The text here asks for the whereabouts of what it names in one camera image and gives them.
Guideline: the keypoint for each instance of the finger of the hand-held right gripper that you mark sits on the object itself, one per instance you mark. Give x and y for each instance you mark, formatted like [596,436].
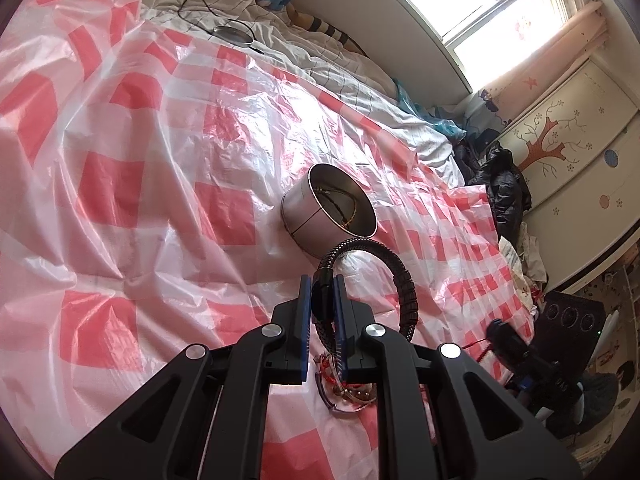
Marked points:
[507,340]
[522,386]

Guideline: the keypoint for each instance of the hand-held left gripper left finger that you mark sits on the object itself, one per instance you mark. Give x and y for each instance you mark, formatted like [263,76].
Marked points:
[303,320]

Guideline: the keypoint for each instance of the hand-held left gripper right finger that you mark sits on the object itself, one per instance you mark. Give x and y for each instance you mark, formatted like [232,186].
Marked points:
[340,320]

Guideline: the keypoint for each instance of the round metal tin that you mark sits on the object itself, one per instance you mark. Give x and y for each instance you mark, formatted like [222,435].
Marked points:
[310,220]

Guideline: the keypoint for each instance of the pile of clothes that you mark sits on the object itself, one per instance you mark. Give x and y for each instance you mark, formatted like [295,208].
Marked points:
[525,260]

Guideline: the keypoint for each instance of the black jacket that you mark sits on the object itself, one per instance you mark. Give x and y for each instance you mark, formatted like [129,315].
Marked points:
[502,185]

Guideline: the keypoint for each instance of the wardrobe with tree print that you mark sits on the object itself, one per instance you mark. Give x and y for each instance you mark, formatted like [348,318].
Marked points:
[590,160]

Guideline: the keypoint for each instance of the red white checkered plastic sheet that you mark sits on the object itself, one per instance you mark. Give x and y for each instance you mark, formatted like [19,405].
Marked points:
[150,210]

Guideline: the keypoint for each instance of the blue plastic bag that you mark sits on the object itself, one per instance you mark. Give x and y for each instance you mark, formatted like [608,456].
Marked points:
[420,110]

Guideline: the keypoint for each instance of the white quilt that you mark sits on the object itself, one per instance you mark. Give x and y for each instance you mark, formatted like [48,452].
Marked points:
[320,60]

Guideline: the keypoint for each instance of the pink curtain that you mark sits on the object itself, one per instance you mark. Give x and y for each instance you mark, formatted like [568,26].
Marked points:
[545,50]

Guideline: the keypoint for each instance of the striped plush toy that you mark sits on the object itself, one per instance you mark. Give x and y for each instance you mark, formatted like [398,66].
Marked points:
[325,27]

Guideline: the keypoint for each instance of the round grey mirror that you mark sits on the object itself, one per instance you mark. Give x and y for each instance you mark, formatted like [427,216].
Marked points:
[232,34]

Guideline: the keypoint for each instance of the white headboard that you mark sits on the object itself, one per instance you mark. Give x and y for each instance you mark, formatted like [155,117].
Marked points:
[380,15]

